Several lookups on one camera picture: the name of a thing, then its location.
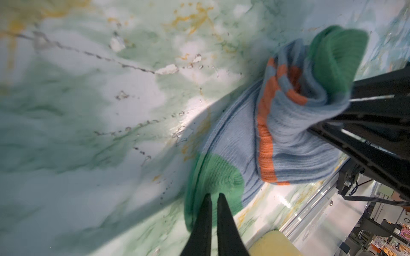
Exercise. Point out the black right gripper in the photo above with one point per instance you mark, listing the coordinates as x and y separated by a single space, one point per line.
374 132

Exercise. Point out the grey blue striped sock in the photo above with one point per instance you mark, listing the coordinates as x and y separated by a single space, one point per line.
263 137

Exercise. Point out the aluminium front rail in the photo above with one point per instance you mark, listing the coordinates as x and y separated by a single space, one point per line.
324 223

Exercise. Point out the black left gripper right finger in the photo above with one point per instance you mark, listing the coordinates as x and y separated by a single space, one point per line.
229 240

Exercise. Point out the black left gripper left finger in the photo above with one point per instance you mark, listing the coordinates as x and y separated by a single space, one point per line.
199 243

